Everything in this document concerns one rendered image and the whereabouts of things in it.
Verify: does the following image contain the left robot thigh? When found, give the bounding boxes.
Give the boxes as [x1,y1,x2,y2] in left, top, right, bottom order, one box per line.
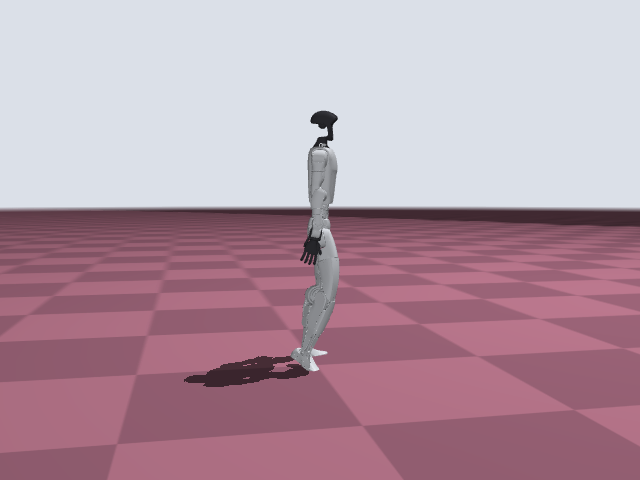
[305,247,325,304]

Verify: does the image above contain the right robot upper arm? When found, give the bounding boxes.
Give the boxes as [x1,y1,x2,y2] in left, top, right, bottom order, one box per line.
[311,150,328,202]

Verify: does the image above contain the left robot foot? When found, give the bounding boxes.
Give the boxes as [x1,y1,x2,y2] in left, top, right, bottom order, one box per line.
[308,347,328,356]

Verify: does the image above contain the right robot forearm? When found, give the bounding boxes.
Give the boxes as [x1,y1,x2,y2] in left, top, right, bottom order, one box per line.
[311,189,325,238]

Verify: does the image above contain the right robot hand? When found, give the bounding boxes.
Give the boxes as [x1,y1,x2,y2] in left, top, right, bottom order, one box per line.
[300,228,322,265]

